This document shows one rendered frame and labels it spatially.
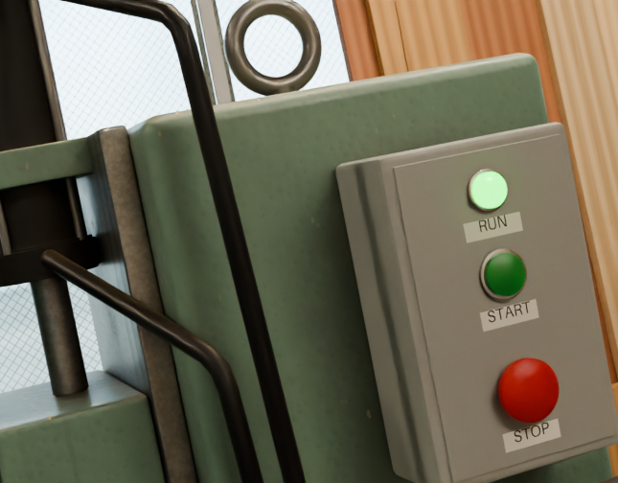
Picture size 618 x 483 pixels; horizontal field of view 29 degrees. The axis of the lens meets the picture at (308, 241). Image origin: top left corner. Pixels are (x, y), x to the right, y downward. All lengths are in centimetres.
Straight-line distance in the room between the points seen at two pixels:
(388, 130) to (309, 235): 7
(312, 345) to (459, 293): 8
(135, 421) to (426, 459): 15
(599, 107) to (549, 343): 175
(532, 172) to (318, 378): 15
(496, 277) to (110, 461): 21
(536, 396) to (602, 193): 174
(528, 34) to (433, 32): 22
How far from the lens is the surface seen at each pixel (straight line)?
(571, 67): 231
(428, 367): 56
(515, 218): 57
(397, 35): 212
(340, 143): 60
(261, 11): 71
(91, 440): 62
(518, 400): 57
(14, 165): 64
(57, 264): 64
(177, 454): 62
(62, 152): 64
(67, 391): 67
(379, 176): 55
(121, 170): 61
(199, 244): 58
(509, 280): 56
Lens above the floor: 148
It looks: 3 degrees down
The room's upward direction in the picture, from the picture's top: 11 degrees counter-clockwise
